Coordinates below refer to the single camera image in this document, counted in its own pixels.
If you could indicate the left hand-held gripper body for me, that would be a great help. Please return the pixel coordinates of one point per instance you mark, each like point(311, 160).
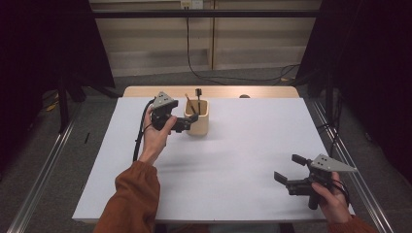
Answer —
point(162, 99)

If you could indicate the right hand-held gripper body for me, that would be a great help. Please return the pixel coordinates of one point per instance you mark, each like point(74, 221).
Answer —
point(330, 164)

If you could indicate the beige square pen holder cup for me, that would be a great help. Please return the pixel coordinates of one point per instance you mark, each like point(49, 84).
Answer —
point(201, 126)

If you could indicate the black pencil with orange end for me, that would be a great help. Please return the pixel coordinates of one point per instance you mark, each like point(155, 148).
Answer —
point(191, 105)

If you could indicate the black pen with square end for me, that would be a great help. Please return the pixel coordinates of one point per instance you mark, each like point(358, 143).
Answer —
point(198, 92)

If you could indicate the person's right hand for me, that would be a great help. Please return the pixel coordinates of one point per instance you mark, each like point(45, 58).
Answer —
point(335, 204)

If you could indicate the person's left hand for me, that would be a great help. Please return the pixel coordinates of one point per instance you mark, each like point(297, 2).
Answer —
point(155, 142)

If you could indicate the white table cover sheet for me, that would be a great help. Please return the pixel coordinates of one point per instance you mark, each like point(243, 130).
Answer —
point(226, 181)

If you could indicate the dark round table fitting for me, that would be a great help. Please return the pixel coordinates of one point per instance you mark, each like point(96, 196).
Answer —
point(244, 96)

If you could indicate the black metal stand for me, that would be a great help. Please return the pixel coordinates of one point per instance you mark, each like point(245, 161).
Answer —
point(63, 106)
point(329, 97)

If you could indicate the small black floor object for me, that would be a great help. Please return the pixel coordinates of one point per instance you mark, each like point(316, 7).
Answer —
point(86, 138)

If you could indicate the black curtain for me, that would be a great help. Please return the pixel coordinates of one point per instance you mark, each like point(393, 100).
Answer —
point(32, 48)
point(372, 64)

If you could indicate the yellow floor object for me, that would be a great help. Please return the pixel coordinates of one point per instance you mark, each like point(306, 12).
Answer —
point(51, 106)

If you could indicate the aluminium floor rail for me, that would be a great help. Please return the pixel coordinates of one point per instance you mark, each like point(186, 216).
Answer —
point(364, 194)
point(42, 181)

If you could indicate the black horizontal frame bar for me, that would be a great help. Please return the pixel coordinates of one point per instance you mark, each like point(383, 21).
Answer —
point(194, 13)

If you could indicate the white wall socket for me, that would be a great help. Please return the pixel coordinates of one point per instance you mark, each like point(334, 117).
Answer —
point(191, 4)

